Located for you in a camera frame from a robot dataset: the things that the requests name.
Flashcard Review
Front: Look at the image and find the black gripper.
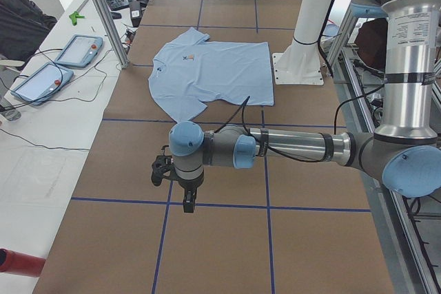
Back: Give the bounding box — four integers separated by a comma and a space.
178, 178, 202, 213

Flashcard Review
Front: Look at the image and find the light blue t-shirt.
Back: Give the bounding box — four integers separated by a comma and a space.
148, 28, 274, 123

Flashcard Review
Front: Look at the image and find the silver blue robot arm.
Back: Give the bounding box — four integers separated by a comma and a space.
165, 0, 440, 213

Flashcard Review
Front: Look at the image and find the far blue teach pendant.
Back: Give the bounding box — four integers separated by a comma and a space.
54, 34, 103, 68

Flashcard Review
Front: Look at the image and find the blue teach pendant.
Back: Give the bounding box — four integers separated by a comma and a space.
11, 62, 74, 105
54, 34, 103, 68

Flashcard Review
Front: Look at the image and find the near blue teach pendant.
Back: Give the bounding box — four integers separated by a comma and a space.
11, 62, 74, 105

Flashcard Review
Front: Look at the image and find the red cylinder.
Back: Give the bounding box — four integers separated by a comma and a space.
1, 249, 46, 277

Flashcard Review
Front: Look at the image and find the black power adapter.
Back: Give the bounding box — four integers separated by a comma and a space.
129, 1, 143, 28

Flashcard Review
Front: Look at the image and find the green plastic clamp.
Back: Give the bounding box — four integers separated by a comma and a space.
69, 11, 85, 26

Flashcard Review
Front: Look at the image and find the black bag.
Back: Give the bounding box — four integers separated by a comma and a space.
1, 0, 57, 62

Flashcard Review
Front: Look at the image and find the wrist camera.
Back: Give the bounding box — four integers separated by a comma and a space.
151, 155, 172, 187

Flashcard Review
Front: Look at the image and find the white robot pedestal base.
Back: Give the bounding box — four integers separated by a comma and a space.
271, 0, 349, 86

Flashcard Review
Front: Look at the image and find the aluminium frame post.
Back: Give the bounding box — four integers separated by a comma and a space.
92, 0, 129, 69

